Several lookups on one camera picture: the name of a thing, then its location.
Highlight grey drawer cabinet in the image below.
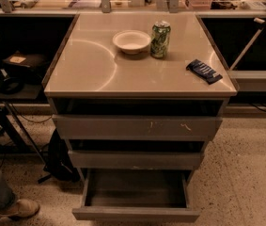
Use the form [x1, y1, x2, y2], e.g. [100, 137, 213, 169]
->
[41, 12, 240, 186]

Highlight middle grey drawer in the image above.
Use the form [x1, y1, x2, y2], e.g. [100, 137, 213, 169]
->
[69, 140, 204, 170]

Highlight grey drawer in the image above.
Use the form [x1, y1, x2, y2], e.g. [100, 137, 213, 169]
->
[54, 100, 223, 141]
[69, 140, 204, 170]

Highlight top grey drawer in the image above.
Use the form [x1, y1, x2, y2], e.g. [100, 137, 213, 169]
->
[54, 100, 223, 141]

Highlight open bottom drawer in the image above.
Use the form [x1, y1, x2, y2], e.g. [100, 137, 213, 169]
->
[72, 169, 200, 222]

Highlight white paper bowl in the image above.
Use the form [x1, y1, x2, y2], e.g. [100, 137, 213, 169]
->
[113, 30, 150, 55]

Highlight dark blue snack packet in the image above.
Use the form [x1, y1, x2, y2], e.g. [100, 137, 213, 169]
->
[186, 59, 223, 85]

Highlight green soda can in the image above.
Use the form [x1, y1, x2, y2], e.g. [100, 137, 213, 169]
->
[150, 21, 171, 58]

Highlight black backpack on floor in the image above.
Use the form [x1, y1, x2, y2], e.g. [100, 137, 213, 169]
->
[38, 130, 80, 184]

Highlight black bag with label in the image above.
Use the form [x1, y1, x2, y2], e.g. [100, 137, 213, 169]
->
[2, 52, 50, 76]

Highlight black headphones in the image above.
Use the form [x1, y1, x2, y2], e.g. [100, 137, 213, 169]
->
[0, 70, 23, 94]

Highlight tan work boot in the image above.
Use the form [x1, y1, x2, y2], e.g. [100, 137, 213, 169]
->
[0, 199, 40, 218]

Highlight white-handled stick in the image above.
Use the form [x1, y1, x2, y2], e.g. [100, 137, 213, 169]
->
[229, 17, 266, 71]

